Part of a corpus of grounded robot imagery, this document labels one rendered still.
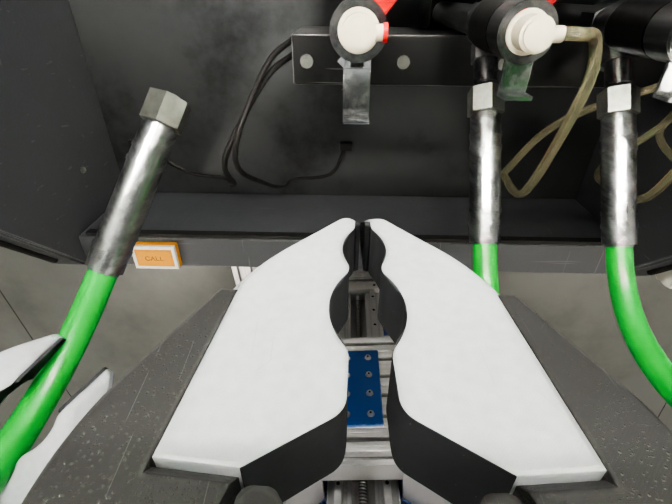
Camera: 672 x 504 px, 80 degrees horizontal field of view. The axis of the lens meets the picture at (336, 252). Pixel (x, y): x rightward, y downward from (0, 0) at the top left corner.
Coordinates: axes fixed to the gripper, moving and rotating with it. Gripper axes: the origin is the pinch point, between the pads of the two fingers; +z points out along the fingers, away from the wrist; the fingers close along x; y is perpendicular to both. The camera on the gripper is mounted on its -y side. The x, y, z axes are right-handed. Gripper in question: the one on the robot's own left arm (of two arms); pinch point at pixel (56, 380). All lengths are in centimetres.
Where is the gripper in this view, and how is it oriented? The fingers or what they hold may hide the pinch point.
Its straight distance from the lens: 22.2
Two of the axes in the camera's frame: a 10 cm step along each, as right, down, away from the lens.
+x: 7.8, 6.1, 1.0
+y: -2.8, 2.0, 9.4
